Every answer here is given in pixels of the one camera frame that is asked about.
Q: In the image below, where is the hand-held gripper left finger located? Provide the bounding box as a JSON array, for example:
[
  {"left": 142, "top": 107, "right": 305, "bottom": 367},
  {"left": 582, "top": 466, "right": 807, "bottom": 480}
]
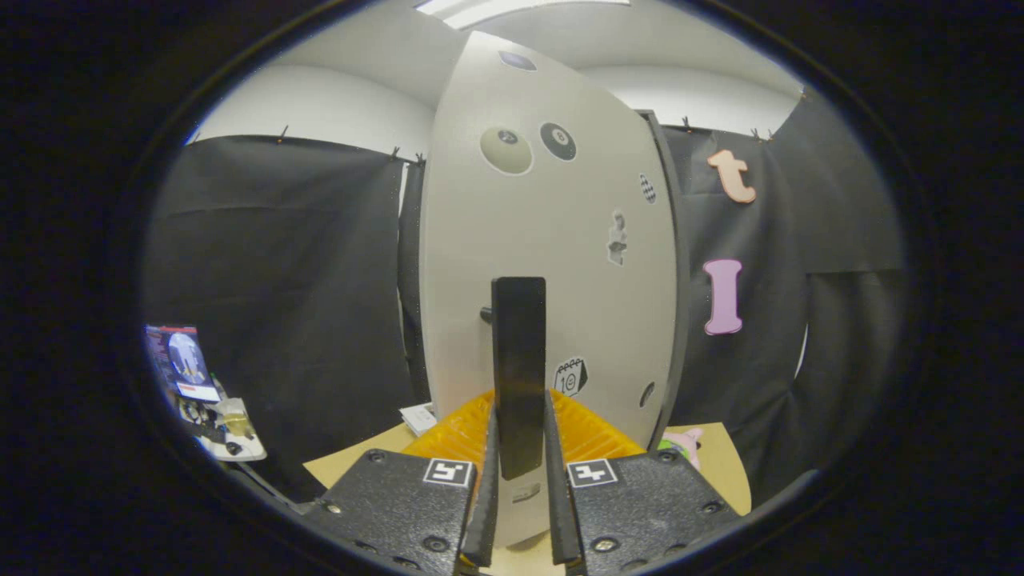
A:
[{"left": 298, "top": 390, "right": 501, "bottom": 576}]

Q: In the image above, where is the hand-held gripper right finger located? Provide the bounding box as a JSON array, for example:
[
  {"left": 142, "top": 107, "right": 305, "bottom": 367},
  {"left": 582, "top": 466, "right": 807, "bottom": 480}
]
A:
[{"left": 544, "top": 390, "right": 743, "bottom": 576}]

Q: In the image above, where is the beige shoe cabinet door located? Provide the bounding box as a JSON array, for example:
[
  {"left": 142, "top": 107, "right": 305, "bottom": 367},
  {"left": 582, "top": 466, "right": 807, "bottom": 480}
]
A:
[{"left": 420, "top": 30, "right": 681, "bottom": 549}]

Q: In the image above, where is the grey shoe cabinet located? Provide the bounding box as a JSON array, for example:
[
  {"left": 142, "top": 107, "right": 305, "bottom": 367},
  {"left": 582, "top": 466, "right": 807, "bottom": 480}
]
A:
[{"left": 640, "top": 110, "right": 693, "bottom": 449}]

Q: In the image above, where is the white book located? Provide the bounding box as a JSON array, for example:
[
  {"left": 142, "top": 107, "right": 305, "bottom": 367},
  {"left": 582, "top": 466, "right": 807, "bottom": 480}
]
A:
[{"left": 399, "top": 404, "right": 438, "bottom": 438}]

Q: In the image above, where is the pink and green plush toy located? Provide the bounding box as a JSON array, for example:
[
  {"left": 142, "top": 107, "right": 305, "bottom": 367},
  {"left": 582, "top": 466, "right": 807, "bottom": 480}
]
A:
[{"left": 658, "top": 426, "right": 705, "bottom": 471}]

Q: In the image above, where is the black backdrop cloth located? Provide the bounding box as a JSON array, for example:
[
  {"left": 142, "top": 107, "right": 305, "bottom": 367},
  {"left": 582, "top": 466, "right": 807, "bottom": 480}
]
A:
[{"left": 142, "top": 88, "right": 905, "bottom": 505}]

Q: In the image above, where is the blue printed box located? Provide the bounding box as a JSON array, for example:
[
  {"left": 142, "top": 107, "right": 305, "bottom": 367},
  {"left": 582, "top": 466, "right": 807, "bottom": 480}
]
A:
[{"left": 146, "top": 324, "right": 222, "bottom": 402}]

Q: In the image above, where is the long ceiling light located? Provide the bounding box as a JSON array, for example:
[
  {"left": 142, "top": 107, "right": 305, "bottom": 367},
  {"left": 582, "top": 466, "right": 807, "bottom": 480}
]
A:
[{"left": 414, "top": 0, "right": 633, "bottom": 31}]

